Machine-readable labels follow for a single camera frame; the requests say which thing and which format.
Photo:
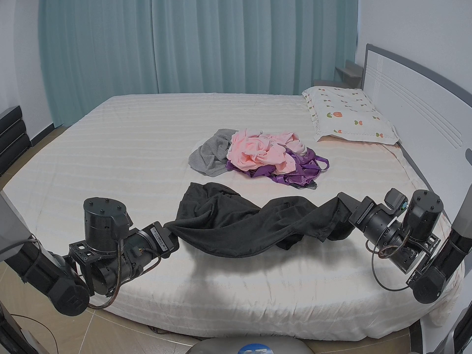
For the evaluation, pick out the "white garment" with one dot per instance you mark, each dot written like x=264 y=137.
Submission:
x=201 y=145

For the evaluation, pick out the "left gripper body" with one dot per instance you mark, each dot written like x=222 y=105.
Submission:
x=155 y=242

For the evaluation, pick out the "white printed pillow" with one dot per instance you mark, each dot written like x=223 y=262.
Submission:
x=346 y=114

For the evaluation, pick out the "black chest of drawers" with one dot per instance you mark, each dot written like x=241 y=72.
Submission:
x=13 y=138

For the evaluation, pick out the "pink garment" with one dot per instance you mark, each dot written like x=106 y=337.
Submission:
x=254 y=153

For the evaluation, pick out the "grey garment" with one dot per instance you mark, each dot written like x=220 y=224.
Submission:
x=210 y=157

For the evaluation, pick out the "bed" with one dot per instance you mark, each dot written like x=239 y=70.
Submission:
x=129 y=142

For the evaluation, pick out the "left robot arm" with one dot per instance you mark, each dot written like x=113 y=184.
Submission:
x=103 y=219

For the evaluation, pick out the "grey bedside table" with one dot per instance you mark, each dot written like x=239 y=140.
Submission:
x=348 y=73

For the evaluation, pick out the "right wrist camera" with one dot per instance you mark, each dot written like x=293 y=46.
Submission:
x=394 y=199

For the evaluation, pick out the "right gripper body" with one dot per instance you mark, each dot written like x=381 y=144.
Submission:
x=376 y=219

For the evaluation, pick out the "blue-green curtain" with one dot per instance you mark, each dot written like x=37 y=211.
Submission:
x=258 y=31
x=99 y=50

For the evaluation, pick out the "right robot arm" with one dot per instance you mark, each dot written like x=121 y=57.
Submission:
x=424 y=212

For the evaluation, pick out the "purple garment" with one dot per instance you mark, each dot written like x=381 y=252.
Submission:
x=298 y=168

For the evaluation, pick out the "black T-shirt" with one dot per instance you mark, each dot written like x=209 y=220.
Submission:
x=221 y=227

